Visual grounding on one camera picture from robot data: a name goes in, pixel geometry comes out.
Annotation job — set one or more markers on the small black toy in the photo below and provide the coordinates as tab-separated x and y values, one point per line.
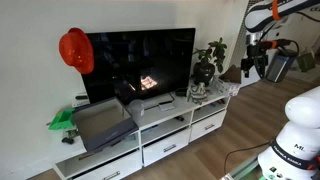
68	140

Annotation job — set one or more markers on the red sequin hat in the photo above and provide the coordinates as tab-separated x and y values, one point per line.
77	50

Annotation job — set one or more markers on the green leafy houseplant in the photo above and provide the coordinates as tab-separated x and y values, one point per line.
216	51

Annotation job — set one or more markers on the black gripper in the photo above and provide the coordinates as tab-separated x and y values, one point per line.
257	55

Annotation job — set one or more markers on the white printed snack carton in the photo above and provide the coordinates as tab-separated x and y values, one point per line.
228	85

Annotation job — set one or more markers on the black flat screen television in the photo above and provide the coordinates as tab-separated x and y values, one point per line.
140	63

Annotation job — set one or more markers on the white cabinet drawer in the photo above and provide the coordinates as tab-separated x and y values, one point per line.
110	170
208	126
166	146

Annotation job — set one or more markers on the aluminium rail base frame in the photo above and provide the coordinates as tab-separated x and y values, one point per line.
243	170

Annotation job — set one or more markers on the green plastic container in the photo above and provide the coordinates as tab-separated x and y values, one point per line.
61	120

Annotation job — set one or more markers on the open grey blue box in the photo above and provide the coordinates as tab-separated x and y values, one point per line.
103	126

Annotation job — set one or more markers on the blue white striped cloth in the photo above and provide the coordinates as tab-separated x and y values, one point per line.
197	92

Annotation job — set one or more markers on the black plant pot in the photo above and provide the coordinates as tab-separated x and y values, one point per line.
203	71

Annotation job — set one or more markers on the small grey flat device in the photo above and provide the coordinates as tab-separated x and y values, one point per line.
166	106

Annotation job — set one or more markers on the green box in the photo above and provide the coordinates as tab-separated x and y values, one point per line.
306	61

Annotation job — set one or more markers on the white television cabinet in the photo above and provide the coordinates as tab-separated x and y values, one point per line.
156	118

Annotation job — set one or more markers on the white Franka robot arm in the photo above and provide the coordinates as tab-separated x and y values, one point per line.
300	133

